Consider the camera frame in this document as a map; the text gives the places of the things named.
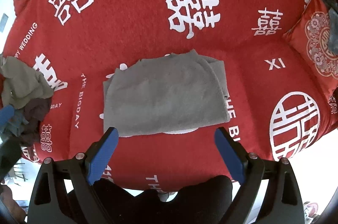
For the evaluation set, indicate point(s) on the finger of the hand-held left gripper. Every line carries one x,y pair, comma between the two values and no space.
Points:
8,155
5,114

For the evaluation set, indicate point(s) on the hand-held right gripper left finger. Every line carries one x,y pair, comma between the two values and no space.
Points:
103,155

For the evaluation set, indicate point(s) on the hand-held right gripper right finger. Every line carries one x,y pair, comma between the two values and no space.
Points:
229,155

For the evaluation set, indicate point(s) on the blue cloth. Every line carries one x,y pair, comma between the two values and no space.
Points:
18,126

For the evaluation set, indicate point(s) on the grey sweater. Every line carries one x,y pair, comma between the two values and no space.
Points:
163,97

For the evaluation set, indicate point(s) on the olive green cloth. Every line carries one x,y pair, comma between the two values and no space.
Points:
23,81

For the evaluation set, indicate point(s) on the red and white slipper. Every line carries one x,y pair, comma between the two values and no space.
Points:
311,210

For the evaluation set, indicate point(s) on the red printed blanket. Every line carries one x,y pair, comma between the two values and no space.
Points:
132,28

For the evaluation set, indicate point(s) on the grey folded cloth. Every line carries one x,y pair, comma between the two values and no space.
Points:
331,9

